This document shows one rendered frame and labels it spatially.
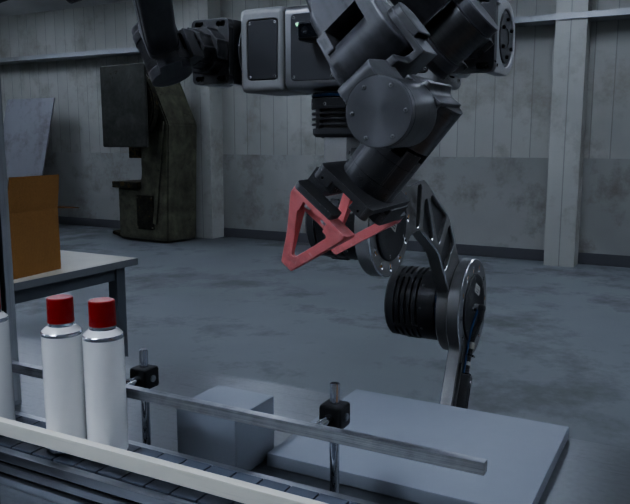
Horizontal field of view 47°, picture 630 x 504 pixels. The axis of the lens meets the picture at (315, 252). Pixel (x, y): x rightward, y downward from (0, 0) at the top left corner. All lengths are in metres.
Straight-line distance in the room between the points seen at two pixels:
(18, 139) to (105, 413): 10.82
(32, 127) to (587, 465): 10.83
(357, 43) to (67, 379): 0.57
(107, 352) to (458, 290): 0.96
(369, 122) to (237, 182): 9.03
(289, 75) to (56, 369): 0.68
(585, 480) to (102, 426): 0.64
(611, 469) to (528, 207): 7.05
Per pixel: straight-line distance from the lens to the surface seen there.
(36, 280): 2.85
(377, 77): 0.58
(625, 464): 1.15
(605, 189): 7.96
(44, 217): 2.95
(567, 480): 1.08
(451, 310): 1.69
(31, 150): 11.45
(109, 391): 0.96
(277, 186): 9.27
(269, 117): 9.33
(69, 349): 0.98
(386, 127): 0.57
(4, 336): 1.10
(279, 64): 1.37
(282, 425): 0.86
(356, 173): 0.66
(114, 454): 0.93
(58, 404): 1.00
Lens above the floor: 1.28
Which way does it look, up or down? 9 degrees down
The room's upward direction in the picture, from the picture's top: straight up
